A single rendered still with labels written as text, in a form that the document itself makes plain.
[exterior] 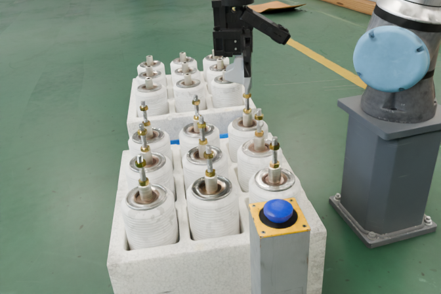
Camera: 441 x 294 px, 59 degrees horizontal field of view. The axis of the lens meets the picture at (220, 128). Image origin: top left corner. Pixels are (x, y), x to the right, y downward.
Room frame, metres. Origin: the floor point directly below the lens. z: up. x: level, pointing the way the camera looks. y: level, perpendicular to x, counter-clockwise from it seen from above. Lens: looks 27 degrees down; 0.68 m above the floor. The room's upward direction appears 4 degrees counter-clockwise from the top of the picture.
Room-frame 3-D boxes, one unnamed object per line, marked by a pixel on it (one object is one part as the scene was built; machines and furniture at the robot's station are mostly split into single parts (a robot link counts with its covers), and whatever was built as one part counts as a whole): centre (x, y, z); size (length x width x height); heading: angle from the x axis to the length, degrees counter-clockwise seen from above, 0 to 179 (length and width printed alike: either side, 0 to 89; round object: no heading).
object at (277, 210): (0.43, -0.07, 0.32); 0.04 x 0.04 x 0.02
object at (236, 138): (0.84, -0.07, 0.16); 0.10 x 0.10 x 0.18
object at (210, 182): (0.59, 0.02, 0.26); 0.02 x 0.02 x 0.03
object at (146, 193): (0.57, 0.14, 0.26); 0.02 x 0.02 x 0.03
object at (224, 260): (0.70, 0.04, 0.09); 0.39 x 0.39 x 0.18; 7
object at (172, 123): (1.25, 0.10, 0.09); 0.39 x 0.39 x 0.18; 7
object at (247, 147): (0.72, -0.08, 0.25); 0.08 x 0.08 x 0.01
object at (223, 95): (1.15, -0.03, 0.16); 0.10 x 0.10 x 0.18
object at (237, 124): (0.84, -0.07, 0.25); 0.08 x 0.08 x 0.01
